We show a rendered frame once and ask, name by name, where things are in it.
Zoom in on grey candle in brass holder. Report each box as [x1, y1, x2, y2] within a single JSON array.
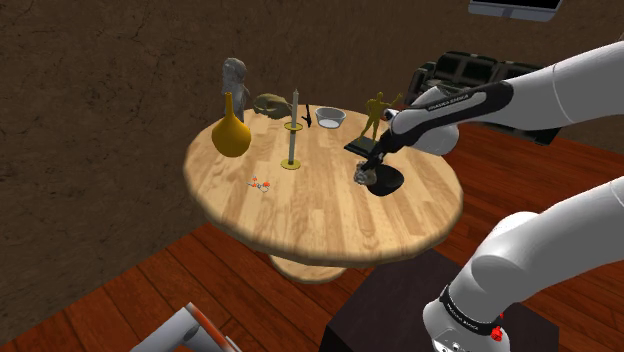
[[280, 88, 304, 171]]

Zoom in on yellow long-necked vase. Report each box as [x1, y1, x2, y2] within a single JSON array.
[[210, 91, 253, 159]]

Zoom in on olive animal skull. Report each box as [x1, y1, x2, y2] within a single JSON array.
[[252, 93, 295, 121]]

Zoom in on pale grey bowl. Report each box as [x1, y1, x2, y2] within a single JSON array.
[[314, 107, 348, 130]]

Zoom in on grey object with orange edge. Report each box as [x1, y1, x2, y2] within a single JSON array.
[[128, 302, 243, 352]]

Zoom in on round wooden table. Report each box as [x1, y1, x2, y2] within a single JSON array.
[[182, 104, 465, 285]]

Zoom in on grey lumpy stone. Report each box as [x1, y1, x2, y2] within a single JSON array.
[[353, 161, 377, 186]]

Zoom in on black bowl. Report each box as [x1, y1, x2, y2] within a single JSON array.
[[362, 163, 406, 198]]

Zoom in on grey bust statue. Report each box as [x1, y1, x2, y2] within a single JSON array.
[[221, 57, 252, 124]]

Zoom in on golden man figure, black base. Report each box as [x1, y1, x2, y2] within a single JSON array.
[[343, 91, 405, 156]]

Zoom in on grey-framed screen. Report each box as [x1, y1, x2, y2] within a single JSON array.
[[467, 0, 565, 23]]

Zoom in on dark robot stand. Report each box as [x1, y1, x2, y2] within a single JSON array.
[[318, 248, 560, 352]]

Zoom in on black sofa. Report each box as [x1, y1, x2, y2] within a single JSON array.
[[403, 50, 561, 146]]

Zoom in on small orange and white toy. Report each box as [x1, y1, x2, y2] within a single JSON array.
[[246, 175, 272, 193]]

